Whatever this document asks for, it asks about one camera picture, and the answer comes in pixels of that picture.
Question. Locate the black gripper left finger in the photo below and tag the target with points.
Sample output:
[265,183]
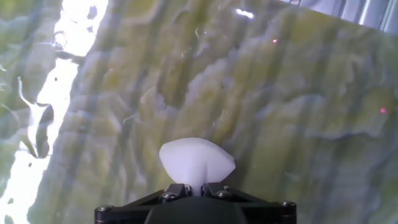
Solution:
[177,190]

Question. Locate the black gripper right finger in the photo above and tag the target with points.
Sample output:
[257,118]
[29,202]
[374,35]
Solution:
[216,189]

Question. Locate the white sponge block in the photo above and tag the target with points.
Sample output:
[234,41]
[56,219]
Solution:
[196,161]

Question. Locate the green marble pattern mat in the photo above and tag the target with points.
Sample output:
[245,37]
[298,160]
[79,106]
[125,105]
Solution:
[217,93]

